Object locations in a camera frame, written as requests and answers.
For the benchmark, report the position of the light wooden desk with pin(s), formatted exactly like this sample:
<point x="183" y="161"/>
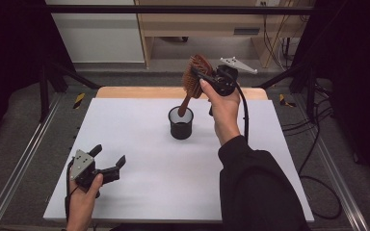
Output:
<point x="199" y="29"/>

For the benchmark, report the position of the black mesh pen holder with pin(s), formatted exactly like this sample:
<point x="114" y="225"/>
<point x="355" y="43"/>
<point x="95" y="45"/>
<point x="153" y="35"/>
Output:
<point x="181" y="130"/>

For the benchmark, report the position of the person's right hand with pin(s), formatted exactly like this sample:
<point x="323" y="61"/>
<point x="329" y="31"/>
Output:
<point x="224" y="110"/>

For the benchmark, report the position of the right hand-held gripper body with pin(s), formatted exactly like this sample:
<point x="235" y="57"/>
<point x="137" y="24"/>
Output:
<point x="225" y="80"/>

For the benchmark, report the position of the aluminium frame rail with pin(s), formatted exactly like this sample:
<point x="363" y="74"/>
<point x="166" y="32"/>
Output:
<point x="16" y="173"/>
<point x="343" y="192"/>

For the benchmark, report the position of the black curtain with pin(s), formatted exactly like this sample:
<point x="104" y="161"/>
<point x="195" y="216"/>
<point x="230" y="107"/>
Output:
<point x="350" y="64"/>
<point x="9" y="64"/>

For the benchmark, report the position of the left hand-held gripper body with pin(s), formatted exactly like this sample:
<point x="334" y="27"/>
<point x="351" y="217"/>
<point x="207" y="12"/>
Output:
<point x="83" y="166"/>

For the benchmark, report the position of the yellow black floor tape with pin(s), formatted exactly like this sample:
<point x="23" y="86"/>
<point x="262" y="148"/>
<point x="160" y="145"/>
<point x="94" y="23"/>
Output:
<point x="79" y="100"/>
<point x="284" y="101"/>

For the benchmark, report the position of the person's left hand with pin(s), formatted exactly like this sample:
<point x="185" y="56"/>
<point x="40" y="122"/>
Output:
<point x="82" y="202"/>

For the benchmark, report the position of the black horizontal frame bar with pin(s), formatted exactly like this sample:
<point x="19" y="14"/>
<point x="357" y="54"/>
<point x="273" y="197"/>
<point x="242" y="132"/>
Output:
<point x="173" y="9"/>

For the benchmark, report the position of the black metal stand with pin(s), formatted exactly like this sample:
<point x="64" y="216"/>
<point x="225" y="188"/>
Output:
<point x="310" y="93"/>
<point x="43" y="89"/>

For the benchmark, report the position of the white power socket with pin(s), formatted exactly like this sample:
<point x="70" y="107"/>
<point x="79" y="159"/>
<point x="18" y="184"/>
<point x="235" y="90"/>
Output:
<point x="268" y="3"/>

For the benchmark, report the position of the brown wooden hairbrush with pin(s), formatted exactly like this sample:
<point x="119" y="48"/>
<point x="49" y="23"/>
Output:
<point x="191" y="80"/>

